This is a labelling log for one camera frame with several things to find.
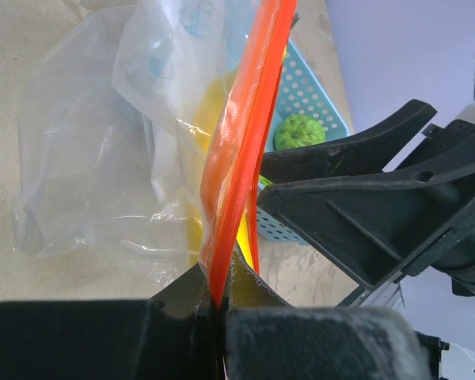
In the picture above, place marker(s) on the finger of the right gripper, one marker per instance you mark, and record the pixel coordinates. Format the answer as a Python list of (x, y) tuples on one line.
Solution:
[(366, 152)]

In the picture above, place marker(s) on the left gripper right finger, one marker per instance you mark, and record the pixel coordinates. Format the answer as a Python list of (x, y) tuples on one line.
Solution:
[(266, 338)]

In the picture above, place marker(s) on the light blue plastic basket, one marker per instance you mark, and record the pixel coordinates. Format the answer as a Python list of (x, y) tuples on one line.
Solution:
[(300, 93)]

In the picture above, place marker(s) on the green bumpy fruit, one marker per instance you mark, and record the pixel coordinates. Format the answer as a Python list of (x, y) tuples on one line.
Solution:
[(298, 131)]

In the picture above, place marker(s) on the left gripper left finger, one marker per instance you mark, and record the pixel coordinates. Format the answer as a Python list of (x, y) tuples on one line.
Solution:
[(168, 336)]

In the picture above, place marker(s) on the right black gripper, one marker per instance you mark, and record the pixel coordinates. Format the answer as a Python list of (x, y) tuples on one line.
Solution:
[(385, 226)]

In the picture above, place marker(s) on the yellow banana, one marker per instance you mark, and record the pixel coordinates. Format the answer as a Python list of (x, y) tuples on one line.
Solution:
[(210, 158)]

